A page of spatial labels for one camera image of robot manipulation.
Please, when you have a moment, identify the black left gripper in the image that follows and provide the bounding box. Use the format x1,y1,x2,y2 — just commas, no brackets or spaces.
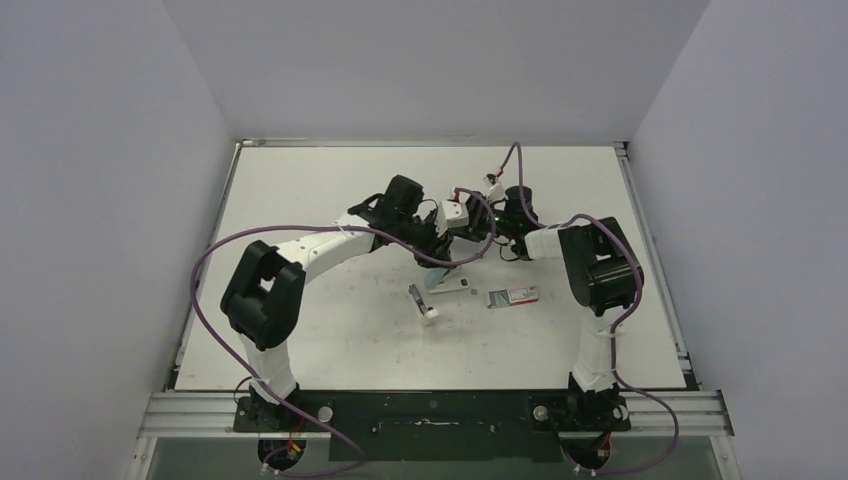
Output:
396,210,454,268

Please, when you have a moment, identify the light blue stapler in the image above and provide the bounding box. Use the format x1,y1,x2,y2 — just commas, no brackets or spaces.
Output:
424,267,470,294

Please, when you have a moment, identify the red white staple box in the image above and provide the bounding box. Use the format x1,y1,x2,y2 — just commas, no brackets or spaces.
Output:
486,286,539,309

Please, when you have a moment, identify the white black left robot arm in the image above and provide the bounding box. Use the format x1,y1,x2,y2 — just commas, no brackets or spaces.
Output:
220,175,468,431

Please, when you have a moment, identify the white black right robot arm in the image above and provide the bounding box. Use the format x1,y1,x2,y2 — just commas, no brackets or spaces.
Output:
456,186,644,429

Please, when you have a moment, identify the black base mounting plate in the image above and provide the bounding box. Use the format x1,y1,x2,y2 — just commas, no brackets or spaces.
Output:
233,389,631,463

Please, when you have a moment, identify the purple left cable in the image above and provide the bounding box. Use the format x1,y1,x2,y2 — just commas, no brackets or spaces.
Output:
190,188,497,480

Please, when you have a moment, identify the purple cable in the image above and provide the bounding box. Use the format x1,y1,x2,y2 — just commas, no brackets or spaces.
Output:
190,188,497,480
493,141,681,478

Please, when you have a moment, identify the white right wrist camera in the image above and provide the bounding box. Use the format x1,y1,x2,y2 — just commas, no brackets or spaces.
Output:
484,173,505,202

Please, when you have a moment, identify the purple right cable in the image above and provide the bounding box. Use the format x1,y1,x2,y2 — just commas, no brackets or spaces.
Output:
493,141,681,478

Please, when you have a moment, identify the aluminium front rail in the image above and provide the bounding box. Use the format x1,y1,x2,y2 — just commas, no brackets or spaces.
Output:
137,390,734,440

